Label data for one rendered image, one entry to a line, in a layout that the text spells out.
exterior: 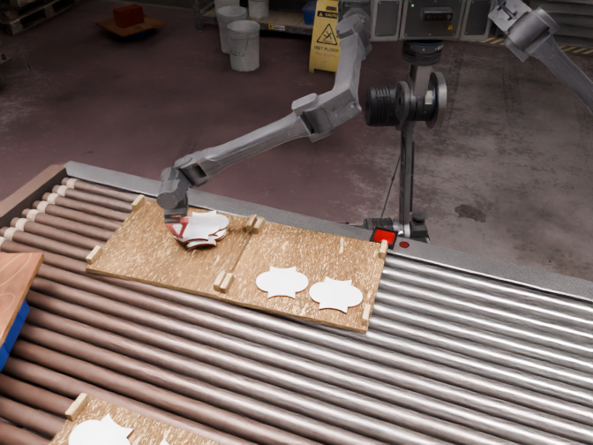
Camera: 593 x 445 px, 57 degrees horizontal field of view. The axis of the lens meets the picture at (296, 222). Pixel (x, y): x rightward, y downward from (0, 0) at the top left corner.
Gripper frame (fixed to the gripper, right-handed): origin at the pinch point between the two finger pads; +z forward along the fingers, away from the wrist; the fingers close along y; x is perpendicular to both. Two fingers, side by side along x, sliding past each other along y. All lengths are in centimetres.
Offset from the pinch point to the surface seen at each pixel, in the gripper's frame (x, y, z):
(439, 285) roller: 72, 29, 6
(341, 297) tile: 43, 32, 4
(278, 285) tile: 26.6, 24.2, 4.0
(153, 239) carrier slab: -8.1, -2.0, 5.4
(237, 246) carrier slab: 16.9, 5.2, 5.0
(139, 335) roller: -10.7, 33.5, 7.7
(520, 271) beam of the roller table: 98, 27, 6
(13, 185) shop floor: -116, -184, 101
